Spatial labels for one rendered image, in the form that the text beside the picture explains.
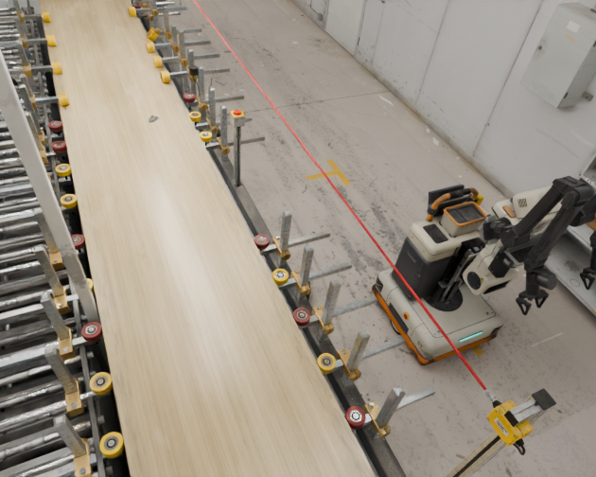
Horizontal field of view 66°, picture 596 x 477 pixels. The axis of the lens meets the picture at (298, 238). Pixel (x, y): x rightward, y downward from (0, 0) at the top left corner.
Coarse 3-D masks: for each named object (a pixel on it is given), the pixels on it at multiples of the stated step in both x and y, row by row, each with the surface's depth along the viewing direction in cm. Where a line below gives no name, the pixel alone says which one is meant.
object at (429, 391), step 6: (426, 390) 197; (432, 390) 197; (408, 396) 194; (414, 396) 194; (420, 396) 194; (426, 396) 195; (402, 402) 192; (408, 402) 192; (414, 402) 195; (396, 408) 190; (402, 408) 193; (366, 420) 185
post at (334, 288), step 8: (336, 280) 191; (328, 288) 195; (336, 288) 191; (328, 296) 198; (336, 296) 196; (328, 304) 200; (328, 312) 204; (328, 320) 209; (320, 328) 217; (320, 336) 219
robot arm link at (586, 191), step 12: (564, 180) 178; (576, 180) 178; (552, 192) 182; (564, 192) 176; (576, 192) 172; (588, 192) 172; (540, 204) 189; (552, 204) 185; (528, 216) 196; (540, 216) 191; (516, 228) 202; (528, 228) 198; (504, 240) 208; (516, 240) 203; (528, 240) 208
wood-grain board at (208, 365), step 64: (64, 0) 424; (128, 0) 439; (64, 64) 342; (128, 64) 352; (64, 128) 287; (128, 128) 294; (192, 128) 301; (128, 192) 252; (192, 192) 257; (128, 256) 221; (192, 256) 225; (256, 256) 229; (128, 320) 197; (192, 320) 200; (256, 320) 203; (128, 384) 177; (192, 384) 180; (256, 384) 182; (320, 384) 185; (128, 448) 161; (192, 448) 163; (256, 448) 165; (320, 448) 168
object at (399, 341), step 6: (390, 342) 209; (396, 342) 209; (402, 342) 209; (372, 348) 205; (378, 348) 206; (384, 348) 206; (390, 348) 209; (366, 354) 203; (372, 354) 204; (360, 360) 203; (336, 366) 197; (342, 366) 199
